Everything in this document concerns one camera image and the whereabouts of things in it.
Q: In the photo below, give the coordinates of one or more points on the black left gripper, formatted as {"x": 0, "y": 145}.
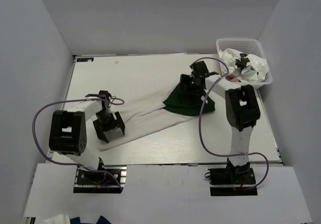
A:
{"x": 101, "y": 128}

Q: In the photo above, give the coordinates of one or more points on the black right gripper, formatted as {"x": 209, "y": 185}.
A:
{"x": 185, "y": 79}

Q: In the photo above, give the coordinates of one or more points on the white green Charlie Brown shirt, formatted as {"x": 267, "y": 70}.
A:
{"x": 153, "y": 112}

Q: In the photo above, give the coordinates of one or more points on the pink t shirt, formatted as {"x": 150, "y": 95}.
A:
{"x": 231, "y": 78}

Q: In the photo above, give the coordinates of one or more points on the white t shirt black print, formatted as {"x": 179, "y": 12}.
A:
{"x": 247, "y": 68}

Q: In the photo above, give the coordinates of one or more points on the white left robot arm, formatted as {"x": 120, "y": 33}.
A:
{"x": 68, "y": 134}

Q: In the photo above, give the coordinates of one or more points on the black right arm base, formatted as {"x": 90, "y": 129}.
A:
{"x": 221, "y": 183}

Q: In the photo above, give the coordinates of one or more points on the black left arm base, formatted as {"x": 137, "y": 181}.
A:
{"x": 100, "y": 183}

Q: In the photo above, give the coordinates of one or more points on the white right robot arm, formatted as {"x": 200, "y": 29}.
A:
{"x": 242, "y": 109}

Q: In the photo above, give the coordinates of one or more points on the white plastic basket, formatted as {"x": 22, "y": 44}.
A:
{"x": 247, "y": 46}

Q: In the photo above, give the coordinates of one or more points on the small label sticker on table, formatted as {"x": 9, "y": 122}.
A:
{"x": 84, "y": 59}

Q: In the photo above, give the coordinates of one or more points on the blue cloth at bottom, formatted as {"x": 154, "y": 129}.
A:
{"x": 96, "y": 220}

